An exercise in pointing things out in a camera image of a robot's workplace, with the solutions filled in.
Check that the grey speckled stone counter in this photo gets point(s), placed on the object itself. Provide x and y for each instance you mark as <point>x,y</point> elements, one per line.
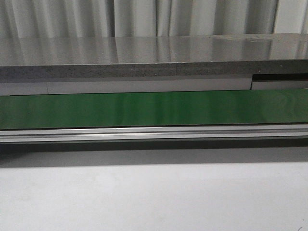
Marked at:
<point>39,66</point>

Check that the green conveyor belt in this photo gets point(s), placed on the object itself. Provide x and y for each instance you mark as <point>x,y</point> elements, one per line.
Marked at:
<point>154,109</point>

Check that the aluminium conveyor side rail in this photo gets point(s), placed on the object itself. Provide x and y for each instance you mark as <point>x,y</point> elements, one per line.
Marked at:
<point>153,133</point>

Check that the white pleated curtain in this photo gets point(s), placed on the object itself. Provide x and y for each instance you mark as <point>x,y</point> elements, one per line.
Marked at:
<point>149,18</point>

